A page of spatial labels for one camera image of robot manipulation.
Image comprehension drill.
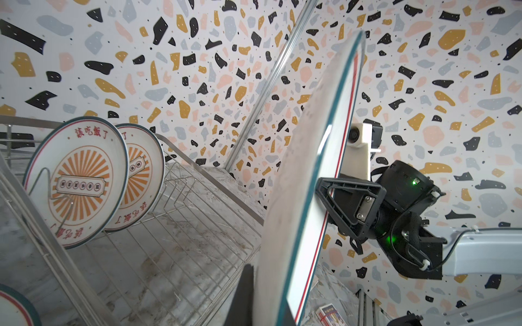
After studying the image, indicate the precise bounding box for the orange sunburst plate front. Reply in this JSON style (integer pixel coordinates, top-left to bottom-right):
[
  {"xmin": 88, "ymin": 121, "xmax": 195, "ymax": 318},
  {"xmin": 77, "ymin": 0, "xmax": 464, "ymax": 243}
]
[{"xmin": 23, "ymin": 117, "xmax": 129, "ymax": 249}]

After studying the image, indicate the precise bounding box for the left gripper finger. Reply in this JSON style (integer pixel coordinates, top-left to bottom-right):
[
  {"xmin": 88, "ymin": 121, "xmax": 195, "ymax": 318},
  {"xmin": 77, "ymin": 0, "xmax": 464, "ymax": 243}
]
[{"xmin": 233, "ymin": 264, "xmax": 254, "ymax": 325}]

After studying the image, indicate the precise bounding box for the orange sunburst plate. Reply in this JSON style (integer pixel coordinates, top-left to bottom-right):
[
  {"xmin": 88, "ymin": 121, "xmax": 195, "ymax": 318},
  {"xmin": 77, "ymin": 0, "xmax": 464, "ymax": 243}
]
[
  {"xmin": 105, "ymin": 123, "xmax": 165, "ymax": 233},
  {"xmin": 1, "ymin": 284, "xmax": 42, "ymax": 326},
  {"xmin": 23, "ymin": 117, "xmax": 129, "ymax": 249}
]

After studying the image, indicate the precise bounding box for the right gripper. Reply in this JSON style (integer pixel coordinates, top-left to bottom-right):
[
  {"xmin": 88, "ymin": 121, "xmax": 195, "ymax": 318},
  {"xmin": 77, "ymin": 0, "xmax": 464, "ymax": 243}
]
[{"xmin": 315, "ymin": 160, "xmax": 447, "ymax": 280}]

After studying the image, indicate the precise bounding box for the green rim plate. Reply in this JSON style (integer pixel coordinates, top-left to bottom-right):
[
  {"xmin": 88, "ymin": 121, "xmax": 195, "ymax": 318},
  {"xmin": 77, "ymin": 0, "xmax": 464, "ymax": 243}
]
[{"xmin": 252, "ymin": 31, "xmax": 366, "ymax": 325}]

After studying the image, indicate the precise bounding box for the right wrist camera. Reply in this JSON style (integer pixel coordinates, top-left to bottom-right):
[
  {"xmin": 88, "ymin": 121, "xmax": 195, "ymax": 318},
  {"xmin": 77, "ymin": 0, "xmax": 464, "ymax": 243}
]
[{"xmin": 341, "ymin": 119, "xmax": 383, "ymax": 180}]

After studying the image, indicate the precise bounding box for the wire dish rack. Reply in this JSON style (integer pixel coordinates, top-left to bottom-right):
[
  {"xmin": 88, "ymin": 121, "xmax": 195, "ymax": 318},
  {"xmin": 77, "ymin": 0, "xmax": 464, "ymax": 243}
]
[{"xmin": 1, "ymin": 115, "xmax": 263, "ymax": 325}]

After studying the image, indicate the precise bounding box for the colourful card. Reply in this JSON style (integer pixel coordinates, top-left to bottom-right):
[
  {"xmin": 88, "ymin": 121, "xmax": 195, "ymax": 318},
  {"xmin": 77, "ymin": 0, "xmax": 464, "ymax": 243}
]
[{"xmin": 315, "ymin": 304, "xmax": 348, "ymax": 326}]

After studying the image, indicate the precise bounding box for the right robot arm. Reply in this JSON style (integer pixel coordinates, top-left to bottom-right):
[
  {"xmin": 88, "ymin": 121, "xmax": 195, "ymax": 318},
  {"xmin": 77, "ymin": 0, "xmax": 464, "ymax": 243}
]
[{"xmin": 315, "ymin": 160, "xmax": 521, "ymax": 280}]

